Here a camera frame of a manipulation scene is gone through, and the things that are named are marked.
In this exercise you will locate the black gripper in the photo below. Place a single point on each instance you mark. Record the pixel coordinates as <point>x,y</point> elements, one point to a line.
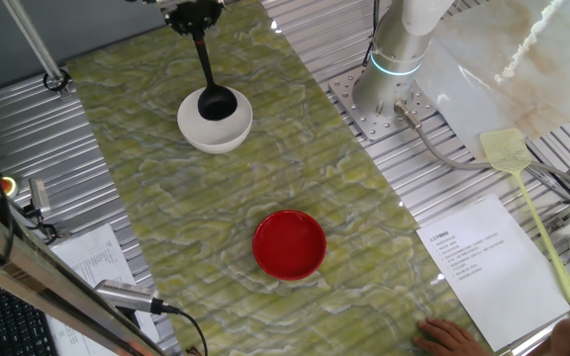
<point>193,15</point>

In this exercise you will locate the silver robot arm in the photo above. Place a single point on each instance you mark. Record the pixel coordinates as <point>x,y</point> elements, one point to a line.
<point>394,54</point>

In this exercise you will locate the white bowl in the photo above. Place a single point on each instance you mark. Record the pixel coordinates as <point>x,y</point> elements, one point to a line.
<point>216,133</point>

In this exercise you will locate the red bowl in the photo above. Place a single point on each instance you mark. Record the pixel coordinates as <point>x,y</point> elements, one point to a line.
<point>290,244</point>

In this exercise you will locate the bare person hand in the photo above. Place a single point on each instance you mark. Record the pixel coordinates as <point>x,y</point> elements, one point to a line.
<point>455,341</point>

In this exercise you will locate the aluminium tripod pole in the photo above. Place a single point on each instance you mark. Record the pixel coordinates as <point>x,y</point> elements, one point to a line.
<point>32,42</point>

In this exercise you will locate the green marble pattern mat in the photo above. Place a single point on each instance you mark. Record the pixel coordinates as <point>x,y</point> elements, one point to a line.
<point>191,207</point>

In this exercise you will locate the red emergency stop button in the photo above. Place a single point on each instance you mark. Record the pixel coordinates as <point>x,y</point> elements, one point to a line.
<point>8,186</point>

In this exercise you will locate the printed table paper sheet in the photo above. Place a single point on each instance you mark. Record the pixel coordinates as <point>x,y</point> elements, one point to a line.
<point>97,257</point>

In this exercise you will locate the yellow-green fly swatter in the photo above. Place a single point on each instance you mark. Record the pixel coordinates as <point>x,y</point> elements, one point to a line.
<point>505,148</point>

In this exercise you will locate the beige marble pattern sheet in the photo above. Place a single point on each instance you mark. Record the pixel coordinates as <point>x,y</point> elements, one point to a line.
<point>537,74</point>

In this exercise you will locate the black keyboard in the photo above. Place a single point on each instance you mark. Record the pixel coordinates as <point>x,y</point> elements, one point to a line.
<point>13,326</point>

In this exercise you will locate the white instruction paper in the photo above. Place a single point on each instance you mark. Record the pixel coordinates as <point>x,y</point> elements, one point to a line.
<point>503,277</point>

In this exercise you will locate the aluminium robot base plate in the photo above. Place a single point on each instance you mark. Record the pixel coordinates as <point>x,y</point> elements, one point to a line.
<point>379,126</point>

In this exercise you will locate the small grey camera on mount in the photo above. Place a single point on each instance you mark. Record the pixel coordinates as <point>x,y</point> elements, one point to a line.
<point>40,195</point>

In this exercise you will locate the silver camera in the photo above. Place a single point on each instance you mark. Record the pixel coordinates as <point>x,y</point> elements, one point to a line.
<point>126,295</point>

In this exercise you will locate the metal frame beam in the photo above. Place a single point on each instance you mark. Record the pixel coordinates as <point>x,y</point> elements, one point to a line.
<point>42,277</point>

